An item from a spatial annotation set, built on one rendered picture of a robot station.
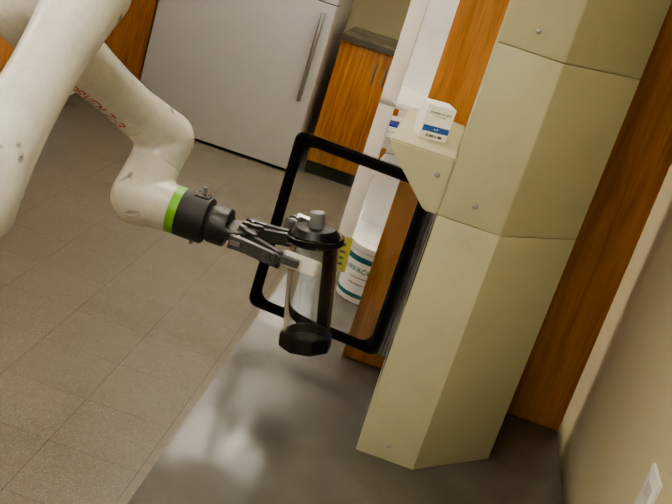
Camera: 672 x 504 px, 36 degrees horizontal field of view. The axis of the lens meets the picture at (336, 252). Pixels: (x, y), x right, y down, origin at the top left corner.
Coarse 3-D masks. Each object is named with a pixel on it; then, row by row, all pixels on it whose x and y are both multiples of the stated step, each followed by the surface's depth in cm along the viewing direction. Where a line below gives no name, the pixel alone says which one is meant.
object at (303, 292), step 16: (304, 240) 187; (336, 240) 189; (320, 256) 188; (336, 256) 190; (288, 272) 192; (320, 272) 189; (336, 272) 193; (288, 288) 192; (304, 288) 190; (320, 288) 190; (288, 304) 193; (304, 304) 190; (320, 304) 191; (288, 320) 193; (304, 320) 191; (320, 320) 192; (288, 336) 194; (304, 336) 192; (320, 336) 193
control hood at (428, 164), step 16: (416, 112) 196; (400, 128) 178; (464, 128) 197; (400, 144) 169; (416, 144) 170; (432, 144) 174; (448, 144) 178; (400, 160) 170; (416, 160) 170; (432, 160) 169; (448, 160) 169; (416, 176) 170; (432, 176) 170; (448, 176) 169; (416, 192) 171; (432, 192) 171; (432, 208) 171
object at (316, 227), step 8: (312, 216) 189; (320, 216) 189; (304, 224) 192; (312, 224) 189; (320, 224) 189; (296, 232) 189; (304, 232) 188; (312, 232) 187; (320, 232) 188; (328, 232) 188; (336, 232) 190; (312, 240) 187; (320, 240) 187; (328, 240) 187
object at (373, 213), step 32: (320, 160) 208; (320, 192) 209; (352, 192) 207; (384, 192) 205; (352, 224) 209; (384, 224) 207; (352, 256) 211; (384, 256) 209; (352, 288) 212; (384, 288) 210; (352, 320) 214
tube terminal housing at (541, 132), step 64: (512, 64) 162; (512, 128) 165; (576, 128) 170; (448, 192) 170; (512, 192) 168; (576, 192) 177; (448, 256) 173; (512, 256) 175; (448, 320) 177; (512, 320) 183; (384, 384) 182; (448, 384) 181; (512, 384) 192; (384, 448) 186; (448, 448) 190
